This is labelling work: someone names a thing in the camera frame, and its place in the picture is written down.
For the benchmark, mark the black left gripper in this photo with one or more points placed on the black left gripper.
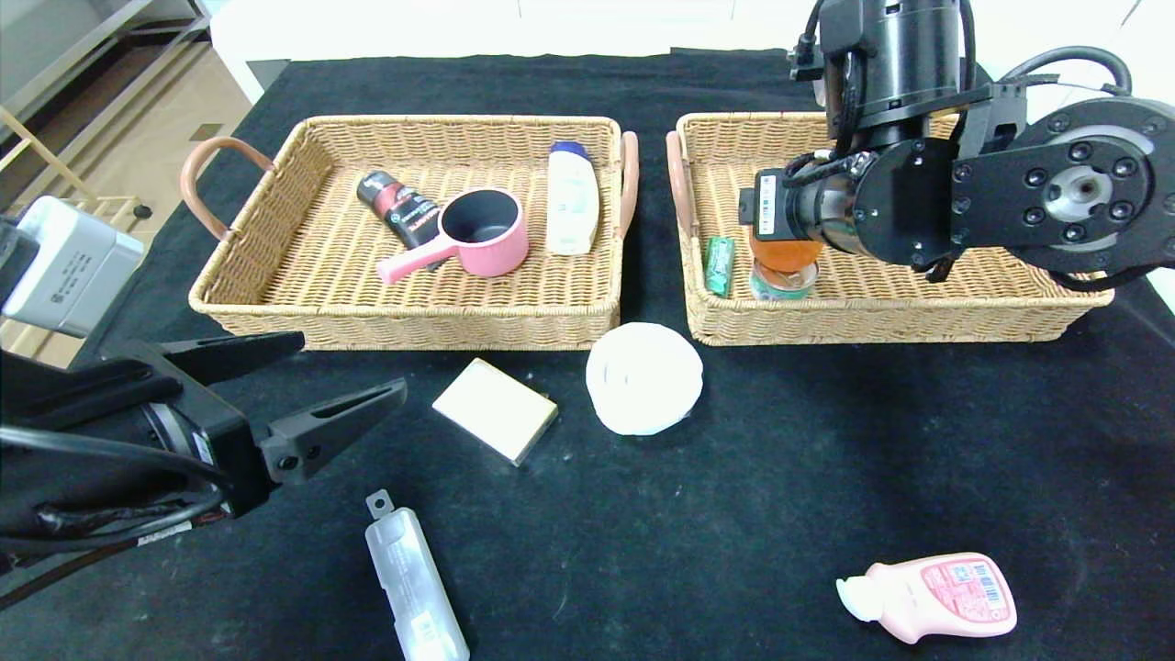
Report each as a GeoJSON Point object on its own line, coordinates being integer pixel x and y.
{"type": "Point", "coordinates": [223, 442]}

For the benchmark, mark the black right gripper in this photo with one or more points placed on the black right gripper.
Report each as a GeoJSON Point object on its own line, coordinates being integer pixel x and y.
{"type": "Point", "coordinates": [765, 204]}

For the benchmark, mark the orange fruit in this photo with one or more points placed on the orange fruit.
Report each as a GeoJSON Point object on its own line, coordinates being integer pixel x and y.
{"type": "Point", "coordinates": [785, 255]}

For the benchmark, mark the green chewing gum pack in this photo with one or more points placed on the green chewing gum pack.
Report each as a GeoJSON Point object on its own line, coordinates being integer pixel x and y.
{"type": "Point", "coordinates": [719, 266]}

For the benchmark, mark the small pull-tab tin can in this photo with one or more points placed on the small pull-tab tin can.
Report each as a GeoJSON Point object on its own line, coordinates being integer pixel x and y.
{"type": "Point", "coordinates": [785, 286]}

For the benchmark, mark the white plastic bowl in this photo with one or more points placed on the white plastic bowl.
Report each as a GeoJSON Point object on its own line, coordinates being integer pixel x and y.
{"type": "Point", "coordinates": [643, 376]}

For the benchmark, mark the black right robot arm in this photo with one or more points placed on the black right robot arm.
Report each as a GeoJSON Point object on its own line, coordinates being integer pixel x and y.
{"type": "Point", "coordinates": [1056, 193]}

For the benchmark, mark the white bottle blue cap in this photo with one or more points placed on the white bottle blue cap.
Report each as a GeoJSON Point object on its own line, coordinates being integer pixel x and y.
{"type": "Point", "coordinates": [573, 202]}

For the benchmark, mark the translucent white toothbrush case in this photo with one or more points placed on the translucent white toothbrush case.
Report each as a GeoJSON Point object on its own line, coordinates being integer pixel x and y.
{"type": "Point", "coordinates": [413, 578]}

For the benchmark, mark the cream rectangular box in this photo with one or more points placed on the cream rectangular box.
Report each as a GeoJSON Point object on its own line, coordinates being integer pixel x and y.
{"type": "Point", "coordinates": [496, 408]}

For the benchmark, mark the black red tube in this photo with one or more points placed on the black red tube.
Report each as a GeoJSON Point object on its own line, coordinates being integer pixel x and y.
{"type": "Point", "coordinates": [399, 211]}

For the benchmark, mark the wooden rack on wheels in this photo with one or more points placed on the wooden rack on wheels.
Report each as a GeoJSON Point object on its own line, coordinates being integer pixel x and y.
{"type": "Point", "coordinates": [101, 204]}

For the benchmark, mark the pink saucepan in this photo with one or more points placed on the pink saucepan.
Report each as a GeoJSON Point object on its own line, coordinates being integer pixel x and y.
{"type": "Point", "coordinates": [500, 257]}

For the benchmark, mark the black tablecloth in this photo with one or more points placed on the black tablecloth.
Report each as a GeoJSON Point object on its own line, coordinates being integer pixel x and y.
{"type": "Point", "coordinates": [459, 87]}

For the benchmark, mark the grey shelf unit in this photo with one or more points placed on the grey shelf unit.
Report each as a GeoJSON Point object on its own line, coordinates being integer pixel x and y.
{"type": "Point", "coordinates": [55, 46]}

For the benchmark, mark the pink bottle white cap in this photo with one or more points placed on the pink bottle white cap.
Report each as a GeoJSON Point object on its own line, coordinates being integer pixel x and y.
{"type": "Point", "coordinates": [927, 597]}

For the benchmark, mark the black left camera bracket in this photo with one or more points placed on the black left camera bracket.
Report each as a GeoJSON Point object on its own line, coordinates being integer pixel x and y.
{"type": "Point", "coordinates": [83, 386]}

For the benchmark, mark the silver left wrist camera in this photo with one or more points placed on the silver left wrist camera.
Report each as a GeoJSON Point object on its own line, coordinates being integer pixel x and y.
{"type": "Point", "coordinates": [73, 266]}

